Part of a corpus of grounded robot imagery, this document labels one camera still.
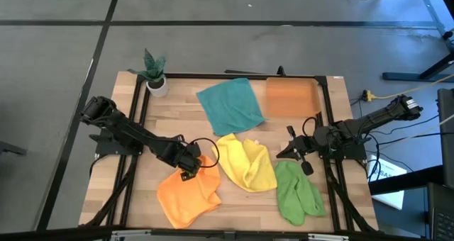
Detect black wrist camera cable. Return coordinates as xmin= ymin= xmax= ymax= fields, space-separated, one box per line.
xmin=301 ymin=116 xmax=319 ymax=138
xmin=190 ymin=137 xmax=221 ymax=169

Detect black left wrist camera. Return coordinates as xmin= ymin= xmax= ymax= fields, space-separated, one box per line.
xmin=184 ymin=143 xmax=202 ymax=157

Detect white plant pot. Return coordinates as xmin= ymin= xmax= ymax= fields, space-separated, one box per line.
xmin=145 ymin=76 xmax=170 ymax=99

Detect green microfiber towel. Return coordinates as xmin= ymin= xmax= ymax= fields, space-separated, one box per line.
xmin=273 ymin=159 xmax=327 ymax=227

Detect black desk leg frame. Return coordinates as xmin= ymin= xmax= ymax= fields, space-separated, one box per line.
xmin=382 ymin=0 xmax=454 ymax=83

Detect yellow microfiber towel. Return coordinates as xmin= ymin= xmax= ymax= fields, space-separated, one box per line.
xmin=211 ymin=133 xmax=278 ymax=194

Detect black floor cable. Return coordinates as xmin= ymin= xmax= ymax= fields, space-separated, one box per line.
xmin=368 ymin=113 xmax=441 ymax=138

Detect orange microfiber towel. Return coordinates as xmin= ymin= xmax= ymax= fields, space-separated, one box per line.
xmin=156 ymin=155 xmax=223 ymax=230

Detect dark floor object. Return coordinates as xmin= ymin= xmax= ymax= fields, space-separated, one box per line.
xmin=0 ymin=140 xmax=28 ymax=157

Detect black aluminium table frame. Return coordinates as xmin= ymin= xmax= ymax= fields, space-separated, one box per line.
xmin=83 ymin=72 xmax=382 ymax=235

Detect black desk edge bar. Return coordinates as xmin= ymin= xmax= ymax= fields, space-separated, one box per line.
xmin=368 ymin=164 xmax=445 ymax=196

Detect yellow extension cord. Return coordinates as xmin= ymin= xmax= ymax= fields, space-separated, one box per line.
xmin=361 ymin=73 xmax=454 ymax=103

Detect black keyboard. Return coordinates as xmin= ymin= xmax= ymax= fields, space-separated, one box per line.
xmin=426 ymin=182 xmax=454 ymax=241

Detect white printed box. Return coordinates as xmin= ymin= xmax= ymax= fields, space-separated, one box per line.
xmin=367 ymin=154 xmax=407 ymax=211

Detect green artificial plant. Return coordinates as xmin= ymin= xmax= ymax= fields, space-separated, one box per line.
xmin=126 ymin=48 xmax=167 ymax=83

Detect teal microfiber towel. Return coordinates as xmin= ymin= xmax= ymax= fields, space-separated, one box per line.
xmin=196 ymin=77 xmax=267 ymax=137

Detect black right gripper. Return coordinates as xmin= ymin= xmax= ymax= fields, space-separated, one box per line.
xmin=276 ymin=125 xmax=322 ymax=176

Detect orange plastic basket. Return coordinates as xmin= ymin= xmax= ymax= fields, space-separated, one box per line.
xmin=265 ymin=77 xmax=322 ymax=119

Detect white cable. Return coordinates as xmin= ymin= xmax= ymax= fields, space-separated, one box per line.
xmin=400 ymin=113 xmax=454 ymax=142

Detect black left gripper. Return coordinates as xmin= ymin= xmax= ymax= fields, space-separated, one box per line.
xmin=175 ymin=147 xmax=204 ymax=182

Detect black beam with silver brackets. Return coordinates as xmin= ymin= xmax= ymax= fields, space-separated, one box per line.
xmin=0 ymin=226 xmax=454 ymax=241

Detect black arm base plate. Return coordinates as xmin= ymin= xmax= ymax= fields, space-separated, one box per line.
xmin=89 ymin=127 xmax=145 ymax=157
xmin=319 ymin=141 xmax=368 ymax=161

